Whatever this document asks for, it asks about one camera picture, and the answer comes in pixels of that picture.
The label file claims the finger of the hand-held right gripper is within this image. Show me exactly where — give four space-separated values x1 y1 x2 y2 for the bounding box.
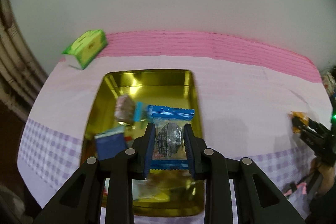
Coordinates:
293 118 328 135
299 128 328 159

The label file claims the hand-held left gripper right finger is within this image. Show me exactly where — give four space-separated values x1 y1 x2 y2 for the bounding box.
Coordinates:
183 124 306 224

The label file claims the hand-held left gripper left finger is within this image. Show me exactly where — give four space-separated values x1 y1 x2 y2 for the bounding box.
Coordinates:
33 123 156 224

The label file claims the yellow snack packet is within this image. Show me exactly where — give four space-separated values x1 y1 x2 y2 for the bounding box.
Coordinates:
287 111 309 134

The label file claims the clear-window blue candy packet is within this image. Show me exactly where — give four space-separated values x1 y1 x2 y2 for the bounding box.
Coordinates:
150 105 195 170

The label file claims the dark blue snack packet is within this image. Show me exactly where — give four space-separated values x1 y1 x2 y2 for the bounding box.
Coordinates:
94 126 128 161

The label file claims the pink snack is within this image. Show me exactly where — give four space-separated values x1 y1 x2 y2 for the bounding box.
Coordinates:
114 95 137 125

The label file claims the gold-lined tin box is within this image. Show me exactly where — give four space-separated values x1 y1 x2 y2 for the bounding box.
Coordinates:
80 69 205 218

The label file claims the person's right hand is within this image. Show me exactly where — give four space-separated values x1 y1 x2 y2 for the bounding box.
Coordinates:
319 164 336 198

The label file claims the floral box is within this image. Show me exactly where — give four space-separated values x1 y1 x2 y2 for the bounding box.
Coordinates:
322 73 335 94

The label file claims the pink and purple checked tablecloth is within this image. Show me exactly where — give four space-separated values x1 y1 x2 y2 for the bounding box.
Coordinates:
17 30 332 224

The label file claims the green tissue box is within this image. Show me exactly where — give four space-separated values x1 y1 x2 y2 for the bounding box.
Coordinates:
62 29 108 71

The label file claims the pale cloth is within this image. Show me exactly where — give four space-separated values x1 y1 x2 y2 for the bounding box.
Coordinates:
0 182 29 224

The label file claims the beige patterned curtain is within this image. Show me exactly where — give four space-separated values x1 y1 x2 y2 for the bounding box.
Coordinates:
0 0 48 119

